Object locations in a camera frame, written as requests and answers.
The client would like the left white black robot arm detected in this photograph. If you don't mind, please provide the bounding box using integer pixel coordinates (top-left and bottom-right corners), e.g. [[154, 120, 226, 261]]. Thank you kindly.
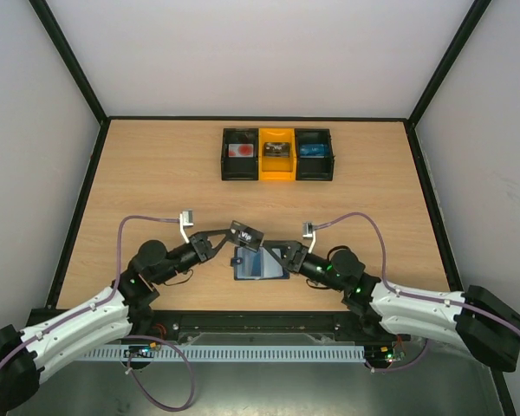
[[0, 229, 235, 412]]

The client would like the right black bin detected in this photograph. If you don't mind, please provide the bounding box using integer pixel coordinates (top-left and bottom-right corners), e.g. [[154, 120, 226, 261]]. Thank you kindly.
[[295, 128, 335, 181]]

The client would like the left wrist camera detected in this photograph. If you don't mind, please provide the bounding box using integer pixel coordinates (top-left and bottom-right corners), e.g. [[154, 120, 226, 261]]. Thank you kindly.
[[179, 209, 194, 244]]

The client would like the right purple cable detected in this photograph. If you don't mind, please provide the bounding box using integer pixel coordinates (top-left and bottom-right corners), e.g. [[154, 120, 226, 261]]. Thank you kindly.
[[314, 211, 520, 374]]

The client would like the black bin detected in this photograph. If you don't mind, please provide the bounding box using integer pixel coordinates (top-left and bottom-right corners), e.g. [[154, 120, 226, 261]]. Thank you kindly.
[[220, 127, 259, 181], [295, 128, 335, 181]]

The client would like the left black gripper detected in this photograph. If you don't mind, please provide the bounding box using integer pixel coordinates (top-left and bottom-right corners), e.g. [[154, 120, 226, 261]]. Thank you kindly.
[[154, 229, 231, 285]]

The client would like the purple cable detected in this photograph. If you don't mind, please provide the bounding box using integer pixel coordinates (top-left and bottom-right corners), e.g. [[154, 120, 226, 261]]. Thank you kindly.
[[0, 214, 197, 410], [314, 211, 520, 374]]

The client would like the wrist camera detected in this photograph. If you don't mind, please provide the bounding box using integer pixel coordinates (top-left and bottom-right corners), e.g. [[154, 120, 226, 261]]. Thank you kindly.
[[302, 222, 319, 253], [179, 209, 194, 244]]

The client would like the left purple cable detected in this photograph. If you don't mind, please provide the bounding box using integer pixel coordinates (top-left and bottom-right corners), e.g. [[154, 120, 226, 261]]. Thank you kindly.
[[0, 214, 197, 410]]

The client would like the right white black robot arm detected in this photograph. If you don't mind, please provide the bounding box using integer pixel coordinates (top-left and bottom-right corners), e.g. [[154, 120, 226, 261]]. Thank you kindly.
[[263, 240, 520, 373]]

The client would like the blue card in bin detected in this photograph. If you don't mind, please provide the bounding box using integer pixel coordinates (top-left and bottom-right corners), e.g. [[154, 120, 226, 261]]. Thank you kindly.
[[298, 143, 328, 158]]

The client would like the yellow middle bin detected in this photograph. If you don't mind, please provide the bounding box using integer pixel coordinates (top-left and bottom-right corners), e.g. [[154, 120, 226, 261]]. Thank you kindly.
[[258, 128, 296, 181]]

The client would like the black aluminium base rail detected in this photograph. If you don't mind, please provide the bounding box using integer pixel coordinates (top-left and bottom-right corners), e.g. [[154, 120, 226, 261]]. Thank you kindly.
[[132, 308, 397, 345]]

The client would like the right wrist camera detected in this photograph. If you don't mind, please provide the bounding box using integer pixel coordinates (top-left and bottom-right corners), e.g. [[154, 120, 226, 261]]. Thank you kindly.
[[302, 222, 319, 253]]

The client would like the navy blue card holder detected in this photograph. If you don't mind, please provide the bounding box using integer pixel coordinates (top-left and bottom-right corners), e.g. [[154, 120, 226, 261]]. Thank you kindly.
[[230, 247, 289, 281]]

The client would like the left black bin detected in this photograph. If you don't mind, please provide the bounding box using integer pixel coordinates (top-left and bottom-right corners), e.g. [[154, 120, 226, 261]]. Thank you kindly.
[[220, 127, 259, 181]]

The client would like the grey slotted cable duct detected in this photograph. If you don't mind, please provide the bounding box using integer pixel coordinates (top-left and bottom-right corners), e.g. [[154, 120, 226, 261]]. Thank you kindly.
[[80, 345, 365, 363]]

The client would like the black VIP card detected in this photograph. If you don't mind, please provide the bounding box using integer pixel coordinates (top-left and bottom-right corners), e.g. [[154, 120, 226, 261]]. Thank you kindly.
[[263, 141, 291, 158], [228, 220, 264, 252]]

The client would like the red white card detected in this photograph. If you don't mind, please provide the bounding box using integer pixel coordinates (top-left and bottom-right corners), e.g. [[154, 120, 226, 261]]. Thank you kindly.
[[227, 143, 255, 158]]

